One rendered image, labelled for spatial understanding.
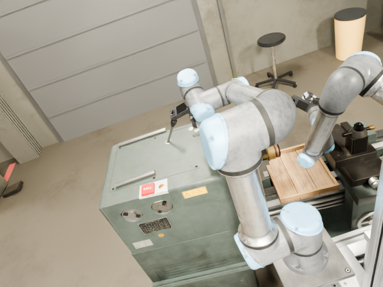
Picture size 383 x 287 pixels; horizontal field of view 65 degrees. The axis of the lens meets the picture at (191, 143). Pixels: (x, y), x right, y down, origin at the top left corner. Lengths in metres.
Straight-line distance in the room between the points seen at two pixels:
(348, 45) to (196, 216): 3.53
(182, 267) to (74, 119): 3.27
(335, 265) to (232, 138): 0.66
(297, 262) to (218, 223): 0.55
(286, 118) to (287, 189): 1.05
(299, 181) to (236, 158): 1.09
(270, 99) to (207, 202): 0.82
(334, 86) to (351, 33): 3.33
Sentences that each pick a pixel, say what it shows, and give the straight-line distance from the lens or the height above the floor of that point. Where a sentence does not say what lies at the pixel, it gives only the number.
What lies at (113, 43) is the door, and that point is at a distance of 4.14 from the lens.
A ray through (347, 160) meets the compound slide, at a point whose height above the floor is 1.01.
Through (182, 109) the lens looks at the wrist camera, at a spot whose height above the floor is 1.55.
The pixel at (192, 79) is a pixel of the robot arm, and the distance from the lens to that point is 1.06.
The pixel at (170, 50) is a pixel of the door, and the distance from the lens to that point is 4.20.
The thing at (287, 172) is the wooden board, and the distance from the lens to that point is 1.78.
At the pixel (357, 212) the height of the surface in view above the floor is 0.76.
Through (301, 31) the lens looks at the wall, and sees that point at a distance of 4.79.
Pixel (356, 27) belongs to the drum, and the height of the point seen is 0.46.
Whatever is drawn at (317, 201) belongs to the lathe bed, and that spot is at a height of 0.79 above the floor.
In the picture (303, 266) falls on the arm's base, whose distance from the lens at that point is 1.09.
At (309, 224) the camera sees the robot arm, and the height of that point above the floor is 1.39.
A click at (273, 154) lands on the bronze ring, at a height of 1.09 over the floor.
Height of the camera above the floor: 2.17
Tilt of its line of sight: 37 degrees down
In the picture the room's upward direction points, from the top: 20 degrees counter-clockwise
